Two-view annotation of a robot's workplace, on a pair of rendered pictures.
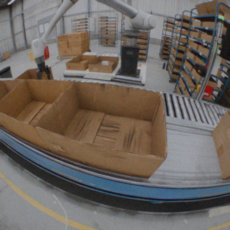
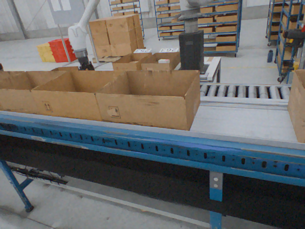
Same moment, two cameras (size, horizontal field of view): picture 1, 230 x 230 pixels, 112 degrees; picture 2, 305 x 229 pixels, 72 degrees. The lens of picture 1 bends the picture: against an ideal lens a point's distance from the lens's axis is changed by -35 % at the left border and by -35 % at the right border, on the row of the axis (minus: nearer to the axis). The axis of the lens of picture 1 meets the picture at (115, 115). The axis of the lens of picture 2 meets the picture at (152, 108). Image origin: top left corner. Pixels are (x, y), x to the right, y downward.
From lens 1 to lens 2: 59 cm
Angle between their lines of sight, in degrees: 19
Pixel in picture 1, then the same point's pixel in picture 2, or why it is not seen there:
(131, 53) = (191, 43)
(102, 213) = not seen: outside the picture
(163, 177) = not seen: hidden behind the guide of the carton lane
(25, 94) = (69, 87)
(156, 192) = (189, 139)
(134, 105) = (178, 86)
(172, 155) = (216, 122)
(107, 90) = (154, 76)
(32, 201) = not seen: outside the picture
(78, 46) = (125, 41)
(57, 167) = (108, 129)
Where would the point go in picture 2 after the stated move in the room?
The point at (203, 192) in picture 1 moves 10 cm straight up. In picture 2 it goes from (249, 146) to (251, 120)
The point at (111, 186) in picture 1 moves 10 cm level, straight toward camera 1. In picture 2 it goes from (151, 135) to (148, 152)
